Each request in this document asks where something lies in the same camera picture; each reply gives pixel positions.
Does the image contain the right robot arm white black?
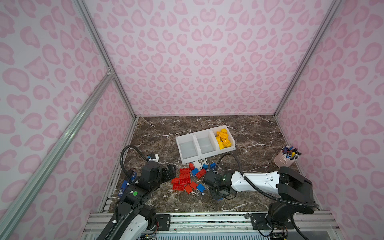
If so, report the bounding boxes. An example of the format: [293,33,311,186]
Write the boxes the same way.
[203,154,319,237]

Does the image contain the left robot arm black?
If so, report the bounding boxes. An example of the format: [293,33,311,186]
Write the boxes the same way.
[97,145,177,240]

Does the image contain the red lego brick pile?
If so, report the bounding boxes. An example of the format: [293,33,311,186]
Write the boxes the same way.
[171,162,209,194]

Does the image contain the yellow lego bricks in bin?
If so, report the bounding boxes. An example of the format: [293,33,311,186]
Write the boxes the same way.
[216,129,232,150]

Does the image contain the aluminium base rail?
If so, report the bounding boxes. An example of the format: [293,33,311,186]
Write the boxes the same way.
[80,211,343,240]

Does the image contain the blue lego brick left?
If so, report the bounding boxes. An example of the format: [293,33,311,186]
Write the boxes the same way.
[197,184,206,193]

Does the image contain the pink cup of markers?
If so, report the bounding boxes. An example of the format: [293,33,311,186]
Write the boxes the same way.
[274,146,302,167]

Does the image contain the white three-compartment plastic bin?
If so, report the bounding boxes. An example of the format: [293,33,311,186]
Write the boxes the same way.
[176,125,236,164]

